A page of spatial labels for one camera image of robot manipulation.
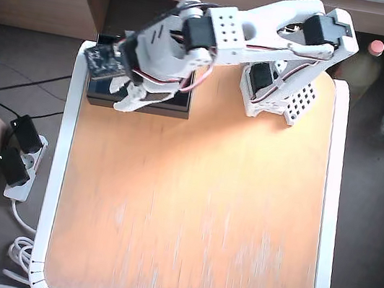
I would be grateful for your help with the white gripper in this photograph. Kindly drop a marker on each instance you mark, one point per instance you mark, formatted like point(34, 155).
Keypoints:
point(134, 98)

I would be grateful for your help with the black bin box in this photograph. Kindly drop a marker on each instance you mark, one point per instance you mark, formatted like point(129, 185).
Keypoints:
point(168, 111)

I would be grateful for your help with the black power adapter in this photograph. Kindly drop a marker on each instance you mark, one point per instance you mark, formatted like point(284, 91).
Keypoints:
point(27, 134)
point(13, 167)

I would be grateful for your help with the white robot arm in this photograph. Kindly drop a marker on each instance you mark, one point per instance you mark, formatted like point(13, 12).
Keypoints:
point(268, 28)

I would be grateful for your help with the yellow juice bottle pink cap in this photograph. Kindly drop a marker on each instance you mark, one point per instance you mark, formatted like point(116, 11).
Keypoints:
point(361, 68)

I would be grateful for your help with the white table rim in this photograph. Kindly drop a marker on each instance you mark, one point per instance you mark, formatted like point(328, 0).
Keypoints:
point(55, 166)

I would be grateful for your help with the white power strip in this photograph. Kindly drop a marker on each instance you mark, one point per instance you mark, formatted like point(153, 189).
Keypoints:
point(18, 193)

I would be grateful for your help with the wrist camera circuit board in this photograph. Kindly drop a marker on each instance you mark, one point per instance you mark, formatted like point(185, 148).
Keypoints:
point(102, 62)

